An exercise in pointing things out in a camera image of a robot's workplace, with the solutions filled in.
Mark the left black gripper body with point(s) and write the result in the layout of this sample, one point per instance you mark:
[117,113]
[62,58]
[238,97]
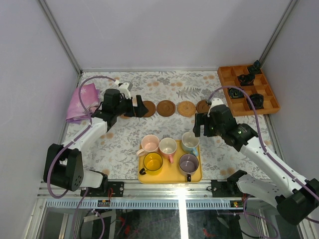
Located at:
[133,106]

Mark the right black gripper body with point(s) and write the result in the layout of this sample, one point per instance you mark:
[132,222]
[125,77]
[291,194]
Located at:
[215,130]

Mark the brown wooden coaster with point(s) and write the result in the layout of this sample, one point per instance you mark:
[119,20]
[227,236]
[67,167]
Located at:
[151,108]
[202,107]
[166,108]

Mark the light blue mug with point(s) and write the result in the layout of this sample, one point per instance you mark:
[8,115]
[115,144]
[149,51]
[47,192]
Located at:
[190,143]

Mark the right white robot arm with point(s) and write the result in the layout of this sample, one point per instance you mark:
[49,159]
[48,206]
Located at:
[293,195]

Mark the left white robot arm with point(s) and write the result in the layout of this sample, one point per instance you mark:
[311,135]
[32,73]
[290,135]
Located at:
[64,164]

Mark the pink purple folded cloth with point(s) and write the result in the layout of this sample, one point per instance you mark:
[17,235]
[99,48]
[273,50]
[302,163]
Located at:
[89,97]

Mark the black yellow part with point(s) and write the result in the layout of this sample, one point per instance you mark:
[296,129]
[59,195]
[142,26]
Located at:
[235,93]

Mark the light pink mug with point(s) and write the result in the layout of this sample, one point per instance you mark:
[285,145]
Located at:
[150,143]

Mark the black part lower compartment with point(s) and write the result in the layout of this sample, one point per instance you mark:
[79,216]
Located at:
[257,100]

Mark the black part compartment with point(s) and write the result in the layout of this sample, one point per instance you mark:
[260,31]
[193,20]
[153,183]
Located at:
[246,80]
[255,68]
[257,100]

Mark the orange compartment tray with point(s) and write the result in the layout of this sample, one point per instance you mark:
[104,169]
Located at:
[228,76]

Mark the black part top compartment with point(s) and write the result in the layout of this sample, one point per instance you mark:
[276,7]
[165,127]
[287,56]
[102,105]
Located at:
[255,68]

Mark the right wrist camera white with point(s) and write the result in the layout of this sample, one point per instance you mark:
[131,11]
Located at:
[214,102]

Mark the white mug pink handle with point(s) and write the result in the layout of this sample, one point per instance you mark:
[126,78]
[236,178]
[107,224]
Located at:
[168,147]

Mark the purple mug black handle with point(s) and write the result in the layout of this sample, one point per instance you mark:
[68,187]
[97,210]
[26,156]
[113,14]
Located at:
[188,165]

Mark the yellow mug black handle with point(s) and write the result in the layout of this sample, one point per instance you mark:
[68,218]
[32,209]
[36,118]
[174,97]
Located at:
[152,164]

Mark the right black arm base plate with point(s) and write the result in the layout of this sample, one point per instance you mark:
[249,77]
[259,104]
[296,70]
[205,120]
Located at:
[225,189]

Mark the aluminium front rail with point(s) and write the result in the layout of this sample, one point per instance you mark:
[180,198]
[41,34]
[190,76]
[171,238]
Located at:
[133,189]

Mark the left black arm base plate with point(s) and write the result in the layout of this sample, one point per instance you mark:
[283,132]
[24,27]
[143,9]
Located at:
[110,189]

